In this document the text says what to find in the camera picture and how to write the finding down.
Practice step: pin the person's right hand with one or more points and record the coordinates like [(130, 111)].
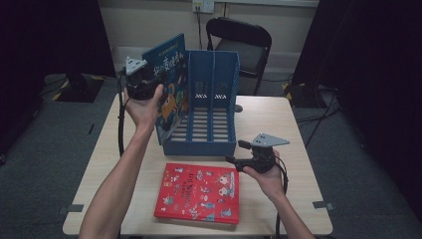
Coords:
[(272, 182)]

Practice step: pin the black stand base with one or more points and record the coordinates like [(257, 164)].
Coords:
[(79, 89), (305, 96)]

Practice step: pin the grey tape piece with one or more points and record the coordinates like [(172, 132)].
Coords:
[(74, 208), (321, 204)]

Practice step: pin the red picture book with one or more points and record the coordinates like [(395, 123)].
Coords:
[(195, 195)]

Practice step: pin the blue plastic file rack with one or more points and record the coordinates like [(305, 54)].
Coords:
[(212, 147)]

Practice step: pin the white wall socket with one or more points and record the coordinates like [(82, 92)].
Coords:
[(203, 5)]

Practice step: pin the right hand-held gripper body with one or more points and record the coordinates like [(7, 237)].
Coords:
[(262, 161)]

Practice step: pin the person's left hand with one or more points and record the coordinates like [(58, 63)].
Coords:
[(144, 111)]

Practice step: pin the small dark round thing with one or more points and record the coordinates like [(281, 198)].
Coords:
[(238, 108)]

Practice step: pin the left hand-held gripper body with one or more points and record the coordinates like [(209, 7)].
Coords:
[(139, 86)]

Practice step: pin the black folding chair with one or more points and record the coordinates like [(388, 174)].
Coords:
[(239, 31)]

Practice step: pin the blue monster picture book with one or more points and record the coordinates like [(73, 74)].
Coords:
[(172, 66)]

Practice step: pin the black curtain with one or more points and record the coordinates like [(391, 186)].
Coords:
[(49, 36), (371, 66)]

